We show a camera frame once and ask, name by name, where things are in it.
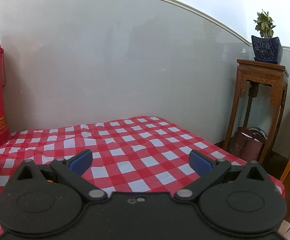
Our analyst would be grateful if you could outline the dark red bag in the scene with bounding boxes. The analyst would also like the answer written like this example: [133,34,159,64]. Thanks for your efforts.
[228,127,267,162]

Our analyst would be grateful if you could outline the red checkered tablecloth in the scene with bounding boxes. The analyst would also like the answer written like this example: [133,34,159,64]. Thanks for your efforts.
[0,115,285,239]

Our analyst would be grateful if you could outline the carved wooden plant stand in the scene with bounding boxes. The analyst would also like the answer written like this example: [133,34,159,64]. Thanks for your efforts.
[222,59,289,163]

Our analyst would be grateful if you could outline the green potted plant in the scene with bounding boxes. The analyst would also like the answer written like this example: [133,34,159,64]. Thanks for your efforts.
[254,10,275,38]

